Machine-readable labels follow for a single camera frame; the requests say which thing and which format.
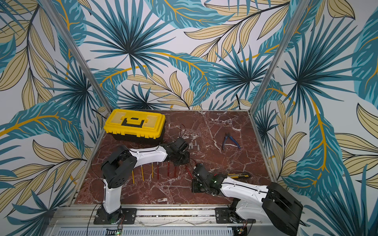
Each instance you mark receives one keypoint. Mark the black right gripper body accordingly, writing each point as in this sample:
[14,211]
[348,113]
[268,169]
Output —
[198,183]

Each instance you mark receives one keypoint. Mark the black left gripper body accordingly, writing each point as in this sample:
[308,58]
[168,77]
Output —
[182,159]

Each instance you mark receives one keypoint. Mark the gold carving knife reversed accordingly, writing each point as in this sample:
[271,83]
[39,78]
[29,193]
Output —
[142,173]

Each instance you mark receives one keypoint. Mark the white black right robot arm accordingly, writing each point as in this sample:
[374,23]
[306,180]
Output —
[267,204]

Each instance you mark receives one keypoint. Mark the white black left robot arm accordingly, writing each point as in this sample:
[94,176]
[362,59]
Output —
[120,164]

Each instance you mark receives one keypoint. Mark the yellow black utility knife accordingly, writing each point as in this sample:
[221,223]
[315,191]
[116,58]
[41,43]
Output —
[240,175]

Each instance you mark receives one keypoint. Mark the yellow black plastic toolbox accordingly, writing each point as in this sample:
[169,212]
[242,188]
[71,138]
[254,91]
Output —
[136,126]

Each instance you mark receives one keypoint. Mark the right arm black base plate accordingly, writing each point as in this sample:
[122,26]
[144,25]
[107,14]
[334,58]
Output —
[224,215]

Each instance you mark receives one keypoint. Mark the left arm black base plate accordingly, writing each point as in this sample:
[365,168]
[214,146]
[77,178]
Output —
[121,216]

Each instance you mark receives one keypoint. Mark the aluminium front frame rail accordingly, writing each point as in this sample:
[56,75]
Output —
[147,215]

